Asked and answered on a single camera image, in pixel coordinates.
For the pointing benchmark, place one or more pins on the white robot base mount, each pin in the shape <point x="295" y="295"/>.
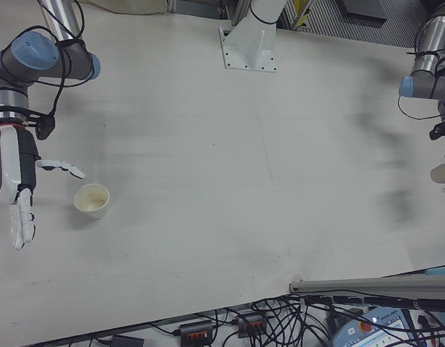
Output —
<point x="251" y="47"/>

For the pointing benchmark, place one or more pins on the white paper cup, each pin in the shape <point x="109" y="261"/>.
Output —
<point x="96" y="211"/>

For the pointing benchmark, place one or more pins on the black ribbed floor mat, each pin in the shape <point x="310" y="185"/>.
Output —
<point x="370" y="29"/>

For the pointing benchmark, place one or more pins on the small black power brick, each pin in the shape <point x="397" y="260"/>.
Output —
<point x="126" y="341"/>

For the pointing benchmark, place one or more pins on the black adapter with orange ports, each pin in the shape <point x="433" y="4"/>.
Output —
<point x="195" y="329"/>
<point x="251" y="324"/>

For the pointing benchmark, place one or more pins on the teach pendant with red button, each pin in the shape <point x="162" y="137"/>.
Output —
<point x="374" y="329"/>

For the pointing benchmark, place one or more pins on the teal plastic box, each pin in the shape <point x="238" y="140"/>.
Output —
<point x="441" y="270"/>

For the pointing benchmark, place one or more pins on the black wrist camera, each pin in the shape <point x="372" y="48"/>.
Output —
<point x="45" y="128"/>
<point x="439" y="131"/>

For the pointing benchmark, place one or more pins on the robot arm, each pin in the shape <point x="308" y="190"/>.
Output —
<point x="31" y="54"/>
<point x="428" y="61"/>

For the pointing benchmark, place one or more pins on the beige cup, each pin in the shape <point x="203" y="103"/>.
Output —
<point x="443" y="174"/>

